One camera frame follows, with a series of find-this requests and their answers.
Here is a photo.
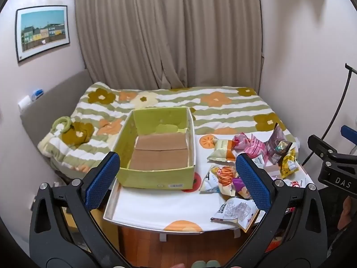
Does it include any purple orange snack packet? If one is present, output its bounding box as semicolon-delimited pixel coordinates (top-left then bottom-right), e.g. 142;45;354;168
233;177;253;200

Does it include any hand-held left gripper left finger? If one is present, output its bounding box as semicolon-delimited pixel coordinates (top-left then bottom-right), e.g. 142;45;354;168
29;151;131;268

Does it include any white green orange snack packet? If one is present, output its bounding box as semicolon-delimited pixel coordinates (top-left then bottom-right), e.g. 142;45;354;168
207;137;237;162

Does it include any grey headboard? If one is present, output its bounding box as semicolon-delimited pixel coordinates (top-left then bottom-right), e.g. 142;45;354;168
19;69;92;174

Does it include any white printed snack packet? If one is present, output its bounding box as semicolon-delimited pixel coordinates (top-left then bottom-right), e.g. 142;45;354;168
210;197;260;233

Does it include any plain white snack packet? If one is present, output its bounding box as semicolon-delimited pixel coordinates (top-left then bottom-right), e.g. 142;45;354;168
252;156;282;179

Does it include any green ring toy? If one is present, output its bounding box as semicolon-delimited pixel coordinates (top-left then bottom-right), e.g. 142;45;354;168
52;116;73;134

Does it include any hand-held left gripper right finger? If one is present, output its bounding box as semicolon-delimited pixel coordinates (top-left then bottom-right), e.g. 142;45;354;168
223;153;328;268

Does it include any flower print striped blanket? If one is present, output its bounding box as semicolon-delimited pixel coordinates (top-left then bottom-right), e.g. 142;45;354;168
37;82;296;174

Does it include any black cable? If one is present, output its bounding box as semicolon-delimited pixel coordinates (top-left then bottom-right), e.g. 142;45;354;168
303;63;357;166

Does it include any beige curtain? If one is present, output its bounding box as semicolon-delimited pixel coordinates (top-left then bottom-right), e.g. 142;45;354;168
74;0;264;95

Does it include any person's right hand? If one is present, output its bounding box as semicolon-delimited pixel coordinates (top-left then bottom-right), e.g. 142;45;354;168
341;196;357;229

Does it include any white persimmon print table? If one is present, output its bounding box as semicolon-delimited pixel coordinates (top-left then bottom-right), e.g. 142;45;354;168
103;134;318;242

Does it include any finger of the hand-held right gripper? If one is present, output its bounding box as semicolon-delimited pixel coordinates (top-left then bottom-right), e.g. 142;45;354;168
342;125;357;147
307;135;340;160

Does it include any green cardboard box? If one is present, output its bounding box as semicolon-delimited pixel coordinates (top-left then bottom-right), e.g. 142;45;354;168
115;107;197;190

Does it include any white red snack packet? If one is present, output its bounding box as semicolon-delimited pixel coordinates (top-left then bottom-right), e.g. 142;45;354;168
290;177;317;190

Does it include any yellow snack packet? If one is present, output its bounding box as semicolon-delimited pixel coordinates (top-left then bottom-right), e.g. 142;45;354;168
280;148;298;180

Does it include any orange sticks snack packet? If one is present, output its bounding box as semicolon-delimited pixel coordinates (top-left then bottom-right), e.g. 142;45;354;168
200;165;241;196

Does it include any framed houses picture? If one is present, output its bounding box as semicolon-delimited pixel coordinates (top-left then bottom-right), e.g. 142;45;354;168
15;5;70;63

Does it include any pink striped snack packet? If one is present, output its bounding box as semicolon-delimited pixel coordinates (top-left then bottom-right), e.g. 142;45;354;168
232;133;270;161

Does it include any shiny foil snack packet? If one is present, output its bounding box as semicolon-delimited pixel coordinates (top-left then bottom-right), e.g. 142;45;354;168
275;141;293;155

